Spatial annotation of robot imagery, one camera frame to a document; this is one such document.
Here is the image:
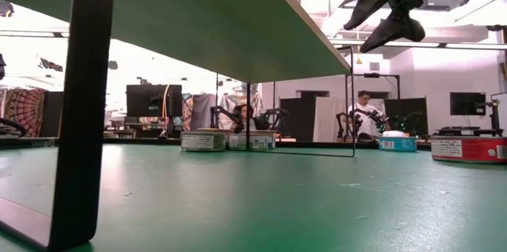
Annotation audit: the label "red patterned tapestry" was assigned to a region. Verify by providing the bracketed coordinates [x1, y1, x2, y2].
[2, 87, 48, 138]

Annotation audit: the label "yellow hanging cable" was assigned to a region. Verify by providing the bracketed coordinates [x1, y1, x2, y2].
[161, 83, 172, 121]

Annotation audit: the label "black partition panel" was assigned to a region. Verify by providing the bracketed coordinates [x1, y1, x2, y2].
[279, 90, 330, 143]
[384, 97, 429, 136]

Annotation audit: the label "green table mat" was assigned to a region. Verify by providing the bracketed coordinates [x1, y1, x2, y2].
[0, 143, 507, 252]

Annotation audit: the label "black background monitor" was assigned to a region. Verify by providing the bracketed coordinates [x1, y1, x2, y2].
[125, 84, 183, 118]

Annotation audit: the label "person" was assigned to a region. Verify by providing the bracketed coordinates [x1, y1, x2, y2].
[233, 103, 262, 132]
[347, 90, 391, 139]

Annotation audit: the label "dark cabinet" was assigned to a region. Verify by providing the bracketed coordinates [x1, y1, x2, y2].
[39, 91, 63, 138]

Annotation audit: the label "black camera stand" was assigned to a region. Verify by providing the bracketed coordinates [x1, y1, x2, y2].
[475, 99, 505, 136]

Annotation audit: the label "small silver-lid fish can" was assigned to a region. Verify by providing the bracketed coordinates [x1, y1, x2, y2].
[228, 129, 277, 152]
[181, 131, 227, 153]
[378, 130, 418, 153]

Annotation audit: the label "grey hanging cloth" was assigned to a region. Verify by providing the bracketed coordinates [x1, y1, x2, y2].
[189, 93, 218, 130]

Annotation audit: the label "dark low table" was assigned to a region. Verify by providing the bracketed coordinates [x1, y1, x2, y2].
[437, 126, 506, 138]

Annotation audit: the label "black table frame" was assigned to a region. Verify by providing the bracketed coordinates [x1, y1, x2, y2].
[0, 136, 507, 154]

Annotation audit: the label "black wall screen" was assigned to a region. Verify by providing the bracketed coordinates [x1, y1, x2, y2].
[449, 92, 487, 116]

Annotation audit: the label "wooden shelf riser black legs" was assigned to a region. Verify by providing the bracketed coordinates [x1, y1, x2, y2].
[0, 0, 356, 252]

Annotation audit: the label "ceiling light bar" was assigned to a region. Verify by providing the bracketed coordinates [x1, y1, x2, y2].
[328, 39, 507, 51]

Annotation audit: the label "white partition panel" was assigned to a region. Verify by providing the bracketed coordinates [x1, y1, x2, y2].
[312, 97, 346, 143]

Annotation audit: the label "silver-lid can red label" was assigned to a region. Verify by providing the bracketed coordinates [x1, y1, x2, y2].
[430, 136, 507, 165]

